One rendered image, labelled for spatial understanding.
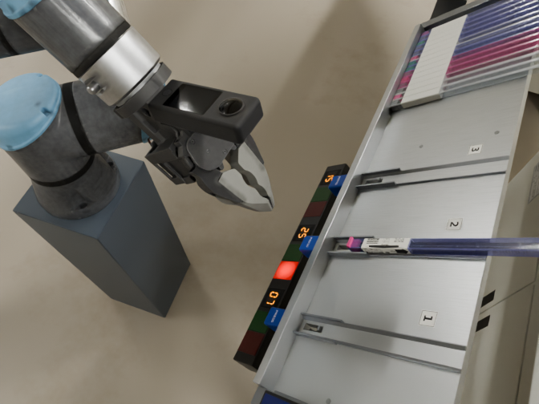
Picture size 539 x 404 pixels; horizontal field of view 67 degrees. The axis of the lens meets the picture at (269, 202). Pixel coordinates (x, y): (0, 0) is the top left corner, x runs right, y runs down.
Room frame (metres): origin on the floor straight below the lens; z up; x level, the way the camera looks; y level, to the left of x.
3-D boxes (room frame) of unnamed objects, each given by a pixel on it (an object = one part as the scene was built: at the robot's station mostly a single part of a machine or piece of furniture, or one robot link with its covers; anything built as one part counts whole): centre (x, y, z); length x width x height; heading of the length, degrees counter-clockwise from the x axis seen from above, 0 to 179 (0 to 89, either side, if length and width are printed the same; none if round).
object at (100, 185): (0.42, 0.36, 0.60); 0.15 x 0.15 x 0.10
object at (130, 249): (0.42, 0.36, 0.28); 0.18 x 0.18 x 0.55; 71
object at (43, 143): (0.42, 0.35, 0.72); 0.13 x 0.12 x 0.14; 108
